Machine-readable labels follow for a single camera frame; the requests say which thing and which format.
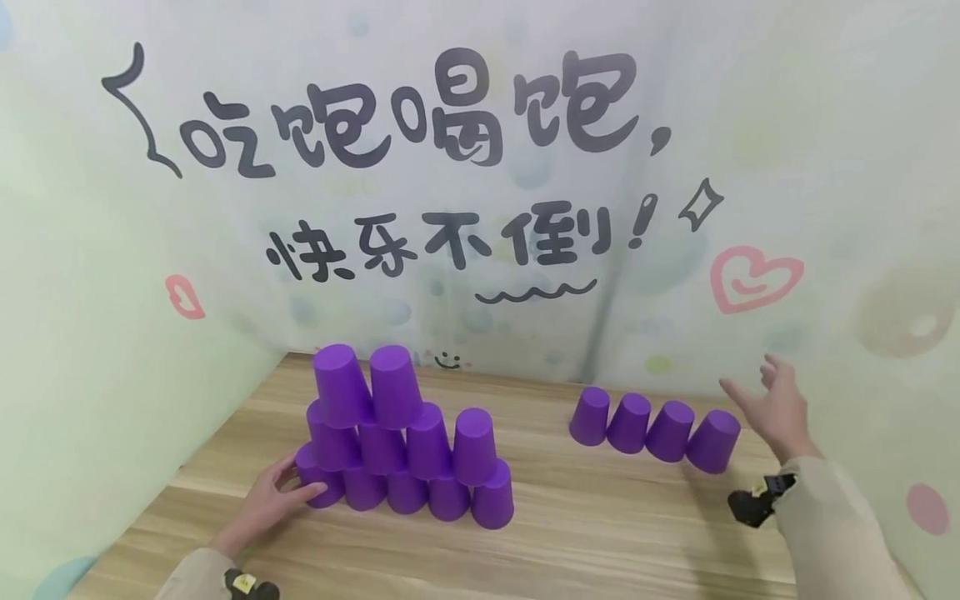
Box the person's right hand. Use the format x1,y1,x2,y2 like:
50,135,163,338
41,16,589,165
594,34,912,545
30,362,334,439
719,353,821,466

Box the person's left hand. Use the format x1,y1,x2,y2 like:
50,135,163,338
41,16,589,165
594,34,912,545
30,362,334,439
210,452,329,562

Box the pyramid of purple cups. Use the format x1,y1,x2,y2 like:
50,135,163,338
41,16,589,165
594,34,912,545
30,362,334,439
293,343,516,531

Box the person's left forearm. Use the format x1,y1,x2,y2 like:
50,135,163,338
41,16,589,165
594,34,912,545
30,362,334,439
153,545,243,600

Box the person's right forearm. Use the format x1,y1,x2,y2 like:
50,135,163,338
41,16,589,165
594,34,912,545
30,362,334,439
772,453,913,600

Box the purple plastic cup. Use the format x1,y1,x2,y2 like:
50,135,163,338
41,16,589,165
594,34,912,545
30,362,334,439
606,392,653,455
685,409,743,475
645,400,697,463
568,386,612,448

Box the black wrist band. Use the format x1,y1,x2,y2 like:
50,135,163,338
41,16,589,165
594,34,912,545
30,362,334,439
223,568,282,600
727,472,798,530

